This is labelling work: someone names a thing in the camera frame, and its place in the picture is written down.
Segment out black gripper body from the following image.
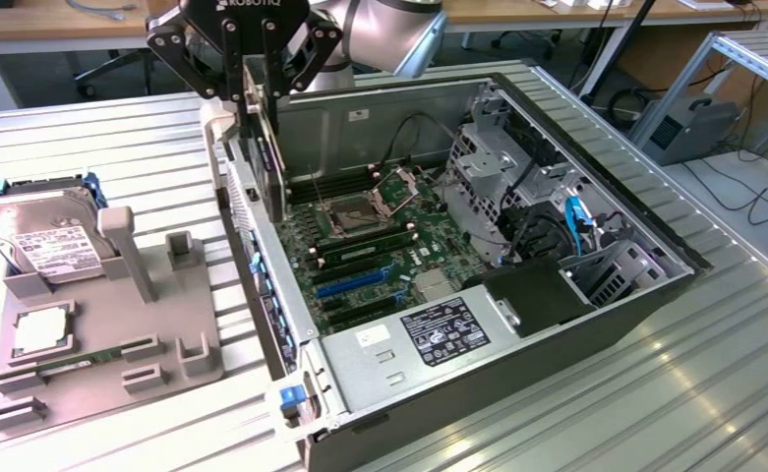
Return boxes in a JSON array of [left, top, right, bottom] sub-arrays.
[[178, 0, 313, 75]]

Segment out graphics card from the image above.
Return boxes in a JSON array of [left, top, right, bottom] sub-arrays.
[[238, 54, 292, 223]]

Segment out brown box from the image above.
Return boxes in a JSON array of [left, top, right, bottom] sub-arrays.
[[145, 0, 184, 21]]

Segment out black office chair base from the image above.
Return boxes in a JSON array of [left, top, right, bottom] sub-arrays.
[[488, 28, 564, 51], [73, 46, 162, 98]]

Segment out RAM slot white clips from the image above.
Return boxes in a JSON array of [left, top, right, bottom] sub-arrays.
[[307, 226, 413, 255], [288, 165, 376, 181], [289, 177, 381, 196]]

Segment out RAM slot black clips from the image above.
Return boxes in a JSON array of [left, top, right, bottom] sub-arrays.
[[303, 221, 409, 248], [288, 171, 379, 189], [312, 231, 417, 261], [289, 183, 384, 205]]

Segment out silver metal drive cage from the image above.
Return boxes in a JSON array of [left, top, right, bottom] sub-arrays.
[[441, 81, 595, 266]]

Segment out CPU socket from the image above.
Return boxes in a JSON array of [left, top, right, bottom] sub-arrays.
[[317, 193, 387, 238]]

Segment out silver hard disk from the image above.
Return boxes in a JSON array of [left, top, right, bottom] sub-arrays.
[[0, 189, 108, 286]]

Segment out green motherboard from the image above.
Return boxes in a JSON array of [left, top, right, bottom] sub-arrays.
[[267, 164, 495, 340]]

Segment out black pole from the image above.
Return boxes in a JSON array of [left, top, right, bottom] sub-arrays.
[[578, 0, 658, 102]]

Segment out blue expansion slot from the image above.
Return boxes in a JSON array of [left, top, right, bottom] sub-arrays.
[[315, 273, 396, 299]]

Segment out silver chipset heatsink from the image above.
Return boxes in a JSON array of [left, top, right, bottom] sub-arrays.
[[412, 271, 456, 302]]

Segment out grey computer tower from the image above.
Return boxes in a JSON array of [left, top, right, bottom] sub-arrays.
[[631, 95, 747, 167]]

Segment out black plastic shroud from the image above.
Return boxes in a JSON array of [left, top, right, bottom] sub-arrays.
[[460, 258, 600, 339]]

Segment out square CPU chip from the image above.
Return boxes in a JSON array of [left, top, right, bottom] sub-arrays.
[[13, 308, 76, 354]]

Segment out grey parts rack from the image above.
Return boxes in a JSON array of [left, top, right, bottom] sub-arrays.
[[0, 205, 229, 446]]

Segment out perforated metal disk bay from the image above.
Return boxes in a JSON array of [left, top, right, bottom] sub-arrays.
[[558, 238, 695, 310]]

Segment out silver power supply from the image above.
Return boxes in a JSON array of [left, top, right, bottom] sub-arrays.
[[317, 287, 527, 415]]

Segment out blue case latch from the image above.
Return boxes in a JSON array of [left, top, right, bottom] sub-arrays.
[[276, 386, 305, 413]]

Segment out open black PC case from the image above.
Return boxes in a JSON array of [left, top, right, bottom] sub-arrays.
[[198, 71, 715, 472]]

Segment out light blue network cable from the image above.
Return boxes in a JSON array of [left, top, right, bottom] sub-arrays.
[[68, 0, 137, 21]]

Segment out wooden desk white frame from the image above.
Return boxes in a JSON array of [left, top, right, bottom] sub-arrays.
[[0, 0, 228, 112], [441, 0, 768, 97]]

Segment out coiled black cable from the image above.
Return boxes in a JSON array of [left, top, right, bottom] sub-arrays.
[[606, 86, 650, 125]]

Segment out black power wire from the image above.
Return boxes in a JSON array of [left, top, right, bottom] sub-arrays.
[[496, 199, 570, 262]]

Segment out blue data wire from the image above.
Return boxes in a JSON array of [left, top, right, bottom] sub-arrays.
[[563, 193, 600, 258]]

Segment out aluminium frame table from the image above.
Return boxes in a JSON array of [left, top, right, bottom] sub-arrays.
[[643, 27, 768, 153]]

